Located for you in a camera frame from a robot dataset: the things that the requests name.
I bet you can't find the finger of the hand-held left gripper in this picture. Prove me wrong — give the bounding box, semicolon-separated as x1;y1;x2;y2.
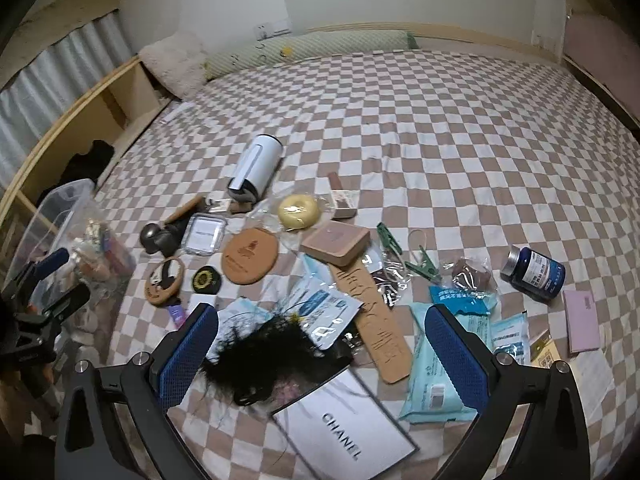
20;286;91;333
0;248;70;297

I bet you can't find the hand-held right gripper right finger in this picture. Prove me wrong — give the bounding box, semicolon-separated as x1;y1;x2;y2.
424;304;591;480

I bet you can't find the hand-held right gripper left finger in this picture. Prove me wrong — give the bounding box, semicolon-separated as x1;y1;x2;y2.
52;304;219;480

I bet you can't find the clear plastic storage box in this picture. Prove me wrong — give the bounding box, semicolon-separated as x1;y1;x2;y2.
7;178;101;281

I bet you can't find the black feather duster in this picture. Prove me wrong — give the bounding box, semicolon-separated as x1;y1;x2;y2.
200;305;361;411

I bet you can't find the turquoise wet wipes pack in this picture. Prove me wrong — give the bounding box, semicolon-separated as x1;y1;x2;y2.
400;302;493;425

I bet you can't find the clear bag of toys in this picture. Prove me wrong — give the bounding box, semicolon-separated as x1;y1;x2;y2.
62;205;138;333

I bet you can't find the blue-white face mask packet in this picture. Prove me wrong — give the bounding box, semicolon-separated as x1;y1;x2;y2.
287;272;363;356
490;310;531;366

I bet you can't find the teal tissue packet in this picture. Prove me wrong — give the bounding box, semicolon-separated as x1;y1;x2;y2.
429;285;501;316

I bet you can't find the black round tin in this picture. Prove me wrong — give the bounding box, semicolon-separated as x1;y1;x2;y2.
191;266;224;297

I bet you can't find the brown item in plastic bag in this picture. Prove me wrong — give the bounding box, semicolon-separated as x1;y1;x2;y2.
440;255;496;306

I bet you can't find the black-white printed cork coaster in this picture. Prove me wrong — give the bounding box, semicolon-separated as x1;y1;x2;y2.
145;256;185;306

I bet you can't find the yellow card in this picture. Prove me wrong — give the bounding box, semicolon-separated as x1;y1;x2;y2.
530;335;558;368

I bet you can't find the green clothes peg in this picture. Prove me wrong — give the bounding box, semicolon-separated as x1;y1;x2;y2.
406;245;443;281
376;222;403;256

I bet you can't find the small clear plastic bag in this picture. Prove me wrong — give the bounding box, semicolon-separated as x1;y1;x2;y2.
370;255;411;306

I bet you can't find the dark helmet figurine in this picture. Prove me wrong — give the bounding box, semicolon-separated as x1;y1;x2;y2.
140;222;166;253

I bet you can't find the clear bag with pink beads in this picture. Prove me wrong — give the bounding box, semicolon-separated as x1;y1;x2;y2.
270;372;326;403

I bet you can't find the blue jar silver lid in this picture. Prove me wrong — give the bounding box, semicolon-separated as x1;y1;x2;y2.
500;246;567;303

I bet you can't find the plain brown cork coaster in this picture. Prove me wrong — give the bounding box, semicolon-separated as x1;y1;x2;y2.
221;227;279;285

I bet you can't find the black cylindrical pouch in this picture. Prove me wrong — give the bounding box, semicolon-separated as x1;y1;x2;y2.
160;219;190;257

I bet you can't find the clear square case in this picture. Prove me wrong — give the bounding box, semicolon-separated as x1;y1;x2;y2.
181;212;228;256

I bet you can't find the pink notebook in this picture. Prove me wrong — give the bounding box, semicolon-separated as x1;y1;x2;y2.
562;290;601;355

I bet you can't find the white card box black border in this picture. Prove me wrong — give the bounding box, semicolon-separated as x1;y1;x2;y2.
270;367;420;473

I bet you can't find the light blue mask packet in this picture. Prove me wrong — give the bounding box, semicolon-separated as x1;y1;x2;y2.
300;252;336;281

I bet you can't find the small packaged trinket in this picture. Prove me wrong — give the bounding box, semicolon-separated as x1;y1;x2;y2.
207;197;255;217

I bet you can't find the grey curtain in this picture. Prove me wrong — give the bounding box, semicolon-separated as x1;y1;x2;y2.
0;10;136;181

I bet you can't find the wooden bedside shelf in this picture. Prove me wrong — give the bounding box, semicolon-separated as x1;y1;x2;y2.
0;55;171;241

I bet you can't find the white paper slip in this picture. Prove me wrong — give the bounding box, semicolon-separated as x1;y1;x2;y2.
160;101;193;126

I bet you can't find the white cylindrical appliance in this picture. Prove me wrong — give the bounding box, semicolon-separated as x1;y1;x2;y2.
227;133;285;206

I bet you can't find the checkered bed sheet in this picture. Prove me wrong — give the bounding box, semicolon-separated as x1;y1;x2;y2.
95;49;640;480

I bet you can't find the fluffy white pillow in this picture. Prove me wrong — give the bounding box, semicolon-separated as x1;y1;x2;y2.
137;31;211;101

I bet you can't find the long green bolster pillow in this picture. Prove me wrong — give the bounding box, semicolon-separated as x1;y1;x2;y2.
202;30;421;81

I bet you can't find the pink cushion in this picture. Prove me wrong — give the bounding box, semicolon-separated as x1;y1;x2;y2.
562;0;640;126

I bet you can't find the yellow ring in plastic bag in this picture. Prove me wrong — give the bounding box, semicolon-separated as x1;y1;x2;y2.
250;191;333;248

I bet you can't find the white wall socket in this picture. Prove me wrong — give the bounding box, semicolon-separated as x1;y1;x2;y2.
254;19;293;41

